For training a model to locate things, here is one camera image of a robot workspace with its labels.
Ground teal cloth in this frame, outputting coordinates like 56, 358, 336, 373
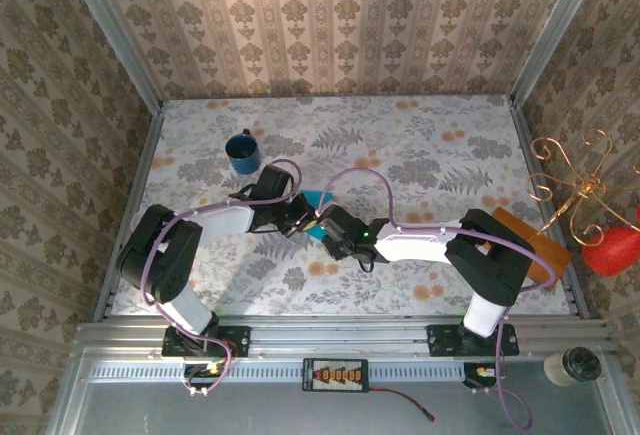
299, 188, 337, 244

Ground dark blue mug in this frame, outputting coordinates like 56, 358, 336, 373
224, 128, 263, 176

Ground black power distribution board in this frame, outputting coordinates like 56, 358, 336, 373
301, 357, 370, 394

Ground black controller board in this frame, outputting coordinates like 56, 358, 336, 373
462, 362, 507, 392
180, 362, 225, 399

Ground brown wooden board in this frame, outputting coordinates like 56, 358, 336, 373
492, 207, 574, 289

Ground red heart ornament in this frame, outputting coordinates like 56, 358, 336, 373
581, 207, 640, 277

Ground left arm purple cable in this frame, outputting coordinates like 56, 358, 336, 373
141, 158, 304, 399

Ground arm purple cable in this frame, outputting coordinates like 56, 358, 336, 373
141, 158, 304, 399
319, 168, 559, 429

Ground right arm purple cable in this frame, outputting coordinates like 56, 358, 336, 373
319, 168, 559, 429

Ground aluminium cross rail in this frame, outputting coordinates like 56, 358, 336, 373
74, 314, 614, 356

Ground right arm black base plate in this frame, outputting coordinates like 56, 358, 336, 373
425, 322, 520, 358

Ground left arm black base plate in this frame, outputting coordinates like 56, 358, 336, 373
160, 324, 252, 359

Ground slotted grey cable duct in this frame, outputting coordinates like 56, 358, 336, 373
87, 360, 469, 384

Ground aluminium side rail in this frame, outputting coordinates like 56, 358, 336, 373
93, 104, 165, 321
507, 97, 592, 319

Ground red black wire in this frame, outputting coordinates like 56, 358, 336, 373
368, 385, 436, 424

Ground gold wire ornament stand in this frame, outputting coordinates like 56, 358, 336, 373
524, 128, 640, 247

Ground aluminium corner post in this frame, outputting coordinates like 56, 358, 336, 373
57, 0, 164, 111
509, 0, 609, 105

